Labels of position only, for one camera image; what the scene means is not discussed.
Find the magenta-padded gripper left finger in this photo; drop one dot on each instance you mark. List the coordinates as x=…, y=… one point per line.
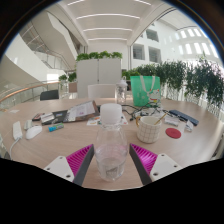
x=70, y=165

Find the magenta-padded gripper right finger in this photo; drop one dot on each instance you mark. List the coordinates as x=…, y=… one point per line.
x=156, y=165

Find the clear white-capped water bottle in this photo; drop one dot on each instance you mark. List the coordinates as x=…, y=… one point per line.
x=111, y=150

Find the white grid-pattern mug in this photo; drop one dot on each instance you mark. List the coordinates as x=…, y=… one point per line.
x=148, y=130

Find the flat round red coaster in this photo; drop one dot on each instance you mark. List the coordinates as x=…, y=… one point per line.
x=173, y=133

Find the blue and green highlighter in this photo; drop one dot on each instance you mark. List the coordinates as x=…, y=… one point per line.
x=56, y=127

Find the wooden stirrer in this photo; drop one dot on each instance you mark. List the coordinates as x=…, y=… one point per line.
x=161, y=118

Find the colourful sticker sheet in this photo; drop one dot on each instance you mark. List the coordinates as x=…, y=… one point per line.
x=93, y=122

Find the white computer mouse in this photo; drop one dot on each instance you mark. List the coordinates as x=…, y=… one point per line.
x=33, y=132

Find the dark notebook with white card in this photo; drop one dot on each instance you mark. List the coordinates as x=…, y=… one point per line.
x=55, y=117

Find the dark blue keyboard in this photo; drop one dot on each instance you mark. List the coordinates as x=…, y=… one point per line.
x=184, y=117

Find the black office chair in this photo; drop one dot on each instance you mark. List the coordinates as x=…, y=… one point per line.
x=49, y=95

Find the green cat-print tote bag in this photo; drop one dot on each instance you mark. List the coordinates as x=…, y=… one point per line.
x=145, y=90

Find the white paper sheet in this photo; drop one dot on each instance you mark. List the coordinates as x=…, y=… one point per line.
x=14, y=111

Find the white office chair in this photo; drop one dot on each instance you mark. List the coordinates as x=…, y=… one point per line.
x=101, y=90

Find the glass railing with wooden handrail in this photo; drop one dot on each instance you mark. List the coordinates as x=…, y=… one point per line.
x=23, y=91

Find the planter with green plants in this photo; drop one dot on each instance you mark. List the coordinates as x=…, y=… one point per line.
x=72, y=77

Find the row of green hedge plants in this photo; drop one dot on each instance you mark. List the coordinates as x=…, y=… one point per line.
x=180, y=78

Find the white two-door cabinet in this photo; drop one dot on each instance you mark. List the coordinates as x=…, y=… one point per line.
x=98, y=77

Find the green plants on cabinet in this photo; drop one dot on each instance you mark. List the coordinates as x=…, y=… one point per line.
x=99, y=55

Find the ceiling strip lights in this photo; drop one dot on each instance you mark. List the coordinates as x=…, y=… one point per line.
x=106, y=16

